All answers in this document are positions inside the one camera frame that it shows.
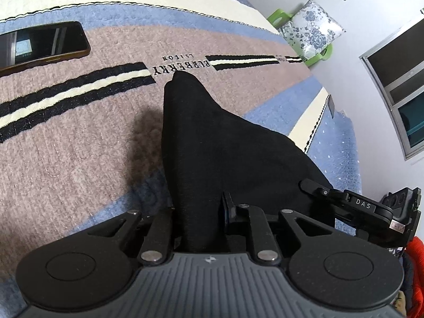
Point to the green plastic stool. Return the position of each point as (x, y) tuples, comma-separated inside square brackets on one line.
[(277, 16)]

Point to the black pants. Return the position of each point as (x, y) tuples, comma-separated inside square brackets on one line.
[(215, 145)]

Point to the red cloth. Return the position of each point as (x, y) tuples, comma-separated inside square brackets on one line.
[(416, 258)]

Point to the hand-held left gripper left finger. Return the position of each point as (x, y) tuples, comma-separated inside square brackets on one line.
[(155, 232)]

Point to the black smartphone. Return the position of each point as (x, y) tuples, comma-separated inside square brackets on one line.
[(43, 44)]

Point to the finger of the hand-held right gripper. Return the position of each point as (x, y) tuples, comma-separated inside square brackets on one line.
[(323, 192)]

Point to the floral grey pillow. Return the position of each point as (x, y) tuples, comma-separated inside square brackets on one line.
[(311, 31)]

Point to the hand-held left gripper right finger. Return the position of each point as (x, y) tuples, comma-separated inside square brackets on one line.
[(232, 214)]

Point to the grey framed window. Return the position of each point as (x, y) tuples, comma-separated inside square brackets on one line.
[(397, 82)]

